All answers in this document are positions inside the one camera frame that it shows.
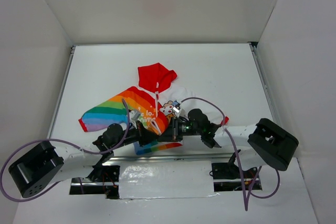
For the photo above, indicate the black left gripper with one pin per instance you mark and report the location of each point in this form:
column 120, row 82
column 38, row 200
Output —
column 139, row 135

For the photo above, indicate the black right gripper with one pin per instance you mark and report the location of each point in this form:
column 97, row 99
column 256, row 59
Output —
column 174, row 128

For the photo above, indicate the rainbow and white kids jacket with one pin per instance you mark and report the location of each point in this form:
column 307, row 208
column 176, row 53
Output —
column 153, row 97

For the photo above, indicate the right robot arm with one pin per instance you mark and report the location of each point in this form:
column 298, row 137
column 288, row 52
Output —
column 264, row 143

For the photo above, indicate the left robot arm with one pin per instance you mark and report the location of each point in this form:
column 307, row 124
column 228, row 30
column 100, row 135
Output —
column 51, row 161

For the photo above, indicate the white foil covered panel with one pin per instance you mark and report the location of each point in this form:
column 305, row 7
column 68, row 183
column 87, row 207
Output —
column 156, row 180

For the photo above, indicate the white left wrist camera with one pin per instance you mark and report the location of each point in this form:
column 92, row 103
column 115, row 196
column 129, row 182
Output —
column 134, row 116

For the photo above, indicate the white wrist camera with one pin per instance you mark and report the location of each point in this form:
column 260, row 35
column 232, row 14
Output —
column 177, row 109
column 134, row 116

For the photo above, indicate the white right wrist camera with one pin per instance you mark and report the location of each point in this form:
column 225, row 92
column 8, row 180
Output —
column 177, row 109

